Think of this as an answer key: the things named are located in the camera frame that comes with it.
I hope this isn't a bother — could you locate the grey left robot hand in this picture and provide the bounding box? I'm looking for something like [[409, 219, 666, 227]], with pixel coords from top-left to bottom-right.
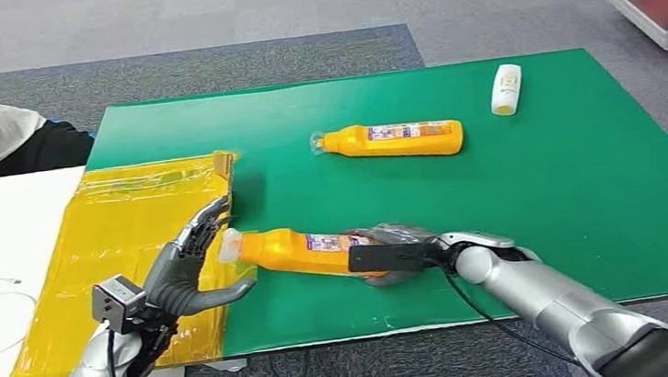
[[134, 192, 259, 321]]

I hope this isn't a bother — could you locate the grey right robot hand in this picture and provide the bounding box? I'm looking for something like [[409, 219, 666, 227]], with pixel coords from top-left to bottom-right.
[[343, 217, 445, 291]]

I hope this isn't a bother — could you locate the orange bottle with clear cap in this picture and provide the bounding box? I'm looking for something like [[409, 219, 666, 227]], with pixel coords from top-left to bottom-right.
[[308, 114, 466, 169], [215, 213, 391, 294]]

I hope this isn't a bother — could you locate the small white bottle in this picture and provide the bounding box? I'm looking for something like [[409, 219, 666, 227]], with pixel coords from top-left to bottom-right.
[[487, 63, 527, 119]]

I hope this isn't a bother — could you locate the yellow plastic-wrapped board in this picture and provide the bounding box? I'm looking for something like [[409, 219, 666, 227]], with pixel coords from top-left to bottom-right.
[[0, 148, 267, 377]]

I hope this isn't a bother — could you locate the green table mat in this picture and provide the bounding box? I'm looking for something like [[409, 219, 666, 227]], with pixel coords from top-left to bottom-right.
[[78, 39, 668, 371]]

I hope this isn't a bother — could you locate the white desk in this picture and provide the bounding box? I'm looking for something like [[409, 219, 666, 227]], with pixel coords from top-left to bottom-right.
[[0, 156, 188, 377]]

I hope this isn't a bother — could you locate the person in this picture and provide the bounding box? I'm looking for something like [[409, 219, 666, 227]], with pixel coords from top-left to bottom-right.
[[0, 56, 100, 200]]

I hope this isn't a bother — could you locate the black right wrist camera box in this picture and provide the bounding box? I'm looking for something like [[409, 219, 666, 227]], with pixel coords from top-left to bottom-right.
[[346, 237, 441, 280]]

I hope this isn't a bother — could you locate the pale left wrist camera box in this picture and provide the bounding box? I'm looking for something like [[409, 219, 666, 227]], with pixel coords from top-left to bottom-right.
[[88, 272, 152, 338]]

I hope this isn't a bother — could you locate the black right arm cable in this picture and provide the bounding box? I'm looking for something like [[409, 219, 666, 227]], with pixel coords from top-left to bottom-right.
[[443, 256, 581, 377]]

